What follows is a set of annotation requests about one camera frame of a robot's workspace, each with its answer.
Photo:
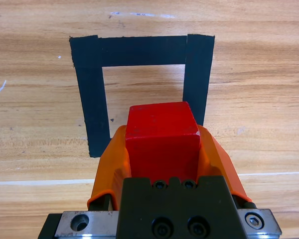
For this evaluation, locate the black tape square outline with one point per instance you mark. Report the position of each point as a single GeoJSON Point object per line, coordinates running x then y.
{"type": "Point", "coordinates": [139, 51]}

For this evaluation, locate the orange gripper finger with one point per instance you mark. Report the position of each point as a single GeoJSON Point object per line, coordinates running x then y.
{"type": "Point", "coordinates": [219, 164]}
{"type": "Point", "coordinates": [109, 164]}

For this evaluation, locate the red wooden block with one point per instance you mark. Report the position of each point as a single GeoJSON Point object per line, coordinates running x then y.
{"type": "Point", "coordinates": [162, 139]}

